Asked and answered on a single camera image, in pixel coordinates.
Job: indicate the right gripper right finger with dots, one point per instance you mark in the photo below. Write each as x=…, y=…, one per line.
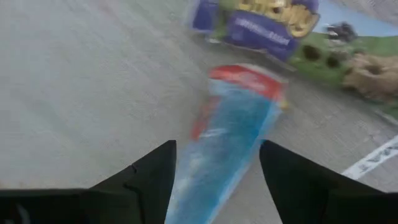
x=311, y=196

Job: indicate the green purple chewy bar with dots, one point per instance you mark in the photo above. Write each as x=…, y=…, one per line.
x=264, y=34

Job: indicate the blue bar with red end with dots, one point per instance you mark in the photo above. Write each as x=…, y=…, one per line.
x=230, y=140

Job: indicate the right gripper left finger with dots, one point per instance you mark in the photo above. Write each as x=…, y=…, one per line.
x=124, y=199

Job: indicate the thin white printed strip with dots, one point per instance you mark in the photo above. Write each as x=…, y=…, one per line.
x=373, y=158

